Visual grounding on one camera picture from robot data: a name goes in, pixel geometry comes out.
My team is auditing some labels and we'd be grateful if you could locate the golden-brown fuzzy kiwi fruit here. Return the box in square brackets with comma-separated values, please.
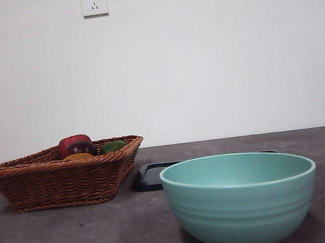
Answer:
[62, 151, 95, 162]

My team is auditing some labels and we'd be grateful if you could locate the teal ceramic bowl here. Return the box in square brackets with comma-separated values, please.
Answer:
[157, 143, 325, 243]

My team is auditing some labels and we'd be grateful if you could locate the green avocado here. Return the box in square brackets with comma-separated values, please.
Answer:
[98, 139, 128, 156]

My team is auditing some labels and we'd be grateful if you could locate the dark rectangular tray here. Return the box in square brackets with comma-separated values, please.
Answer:
[130, 148, 278, 194]

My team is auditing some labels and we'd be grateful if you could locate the dark purple onion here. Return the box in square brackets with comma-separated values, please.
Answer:
[64, 139, 98, 160]

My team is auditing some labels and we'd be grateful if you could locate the red apple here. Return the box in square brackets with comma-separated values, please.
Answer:
[57, 133, 93, 158]

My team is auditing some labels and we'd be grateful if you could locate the brown wicker basket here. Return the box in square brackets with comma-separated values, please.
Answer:
[0, 133, 151, 216]

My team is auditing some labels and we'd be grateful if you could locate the white wall socket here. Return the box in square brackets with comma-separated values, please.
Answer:
[81, 0, 110, 19]

